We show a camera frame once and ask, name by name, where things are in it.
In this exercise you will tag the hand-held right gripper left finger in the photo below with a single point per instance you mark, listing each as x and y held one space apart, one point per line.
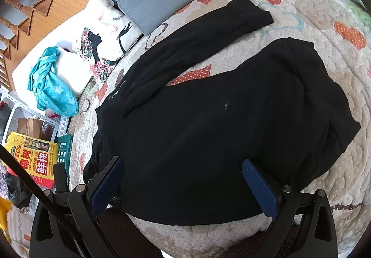
107 185

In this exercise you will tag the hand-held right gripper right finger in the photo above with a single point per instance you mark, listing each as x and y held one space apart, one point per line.
260 188

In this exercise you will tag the black pants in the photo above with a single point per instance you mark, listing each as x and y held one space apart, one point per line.
203 130

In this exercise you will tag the green box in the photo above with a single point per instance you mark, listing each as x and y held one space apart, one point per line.
64 148

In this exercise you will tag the yellow printed bag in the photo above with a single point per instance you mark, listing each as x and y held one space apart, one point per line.
43 159

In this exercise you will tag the brown paper bag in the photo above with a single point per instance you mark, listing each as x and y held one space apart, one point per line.
30 127

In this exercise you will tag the teal star patterned cloth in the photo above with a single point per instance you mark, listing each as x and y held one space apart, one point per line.
55 93

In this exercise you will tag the white folded cloth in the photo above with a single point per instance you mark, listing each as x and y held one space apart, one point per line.
72 72

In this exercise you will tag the white metal rack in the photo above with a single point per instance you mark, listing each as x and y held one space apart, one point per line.
17 101

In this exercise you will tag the white printed pillow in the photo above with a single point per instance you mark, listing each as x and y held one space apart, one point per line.
98 26

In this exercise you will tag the heart patterned quilt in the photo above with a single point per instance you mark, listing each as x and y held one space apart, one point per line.
318 14

